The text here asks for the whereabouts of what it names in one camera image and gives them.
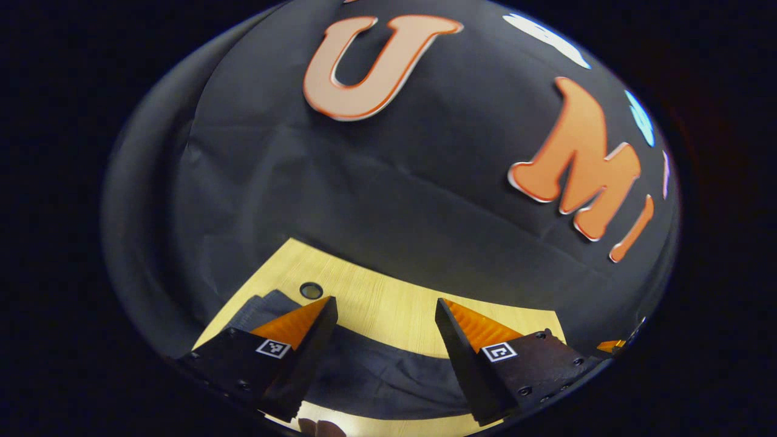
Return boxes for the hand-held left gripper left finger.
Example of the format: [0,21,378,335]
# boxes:
[179,296,339,424]

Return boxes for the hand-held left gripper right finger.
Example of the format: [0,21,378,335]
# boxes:
[435,297,602,427]

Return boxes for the dark jeans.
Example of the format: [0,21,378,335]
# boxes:
[222,290,483,421]

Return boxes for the black backdrop cloth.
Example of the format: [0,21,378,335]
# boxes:
[102,0,680,359]

